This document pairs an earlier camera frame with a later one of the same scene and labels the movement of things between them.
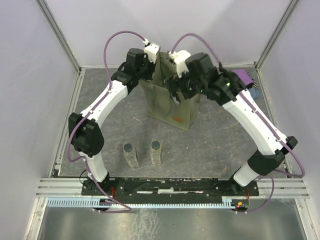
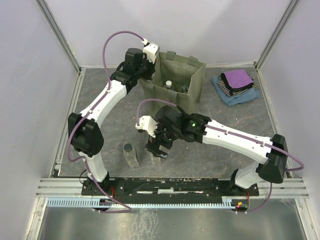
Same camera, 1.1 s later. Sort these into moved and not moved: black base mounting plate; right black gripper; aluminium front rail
Moved: right black gripper
Not moved: aluminium front rail; black base mounting plate
